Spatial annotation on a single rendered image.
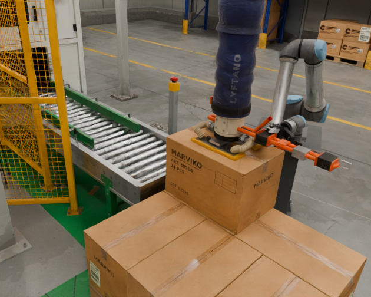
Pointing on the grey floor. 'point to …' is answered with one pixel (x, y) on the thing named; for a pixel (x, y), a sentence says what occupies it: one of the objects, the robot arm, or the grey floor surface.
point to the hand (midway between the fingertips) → (269, 139)
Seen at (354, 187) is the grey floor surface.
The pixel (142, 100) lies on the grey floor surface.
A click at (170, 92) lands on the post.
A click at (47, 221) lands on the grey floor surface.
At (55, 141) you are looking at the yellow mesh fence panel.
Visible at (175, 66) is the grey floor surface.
